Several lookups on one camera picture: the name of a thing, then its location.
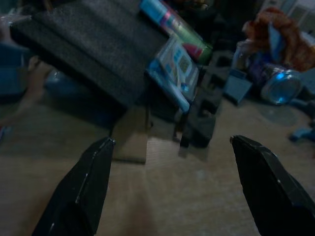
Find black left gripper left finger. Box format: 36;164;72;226
31;137;116;236

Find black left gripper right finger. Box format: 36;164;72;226
229;135;315;236

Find brown cardboard piece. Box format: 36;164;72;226
112;107;155;164

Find clear plastic jar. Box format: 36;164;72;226
247;61;303;106

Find small blue grey box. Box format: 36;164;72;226
225;68;253;105

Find black foam insert with cutouts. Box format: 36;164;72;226
182;51;237;148

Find dark grey foam slab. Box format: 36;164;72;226
9;0;170;110

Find orange brown crumpled wrapper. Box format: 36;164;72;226
242;6;315;72

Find blue printed carton box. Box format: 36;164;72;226
145;36;201;113

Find green pink printed packet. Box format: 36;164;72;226
139;0;214;62

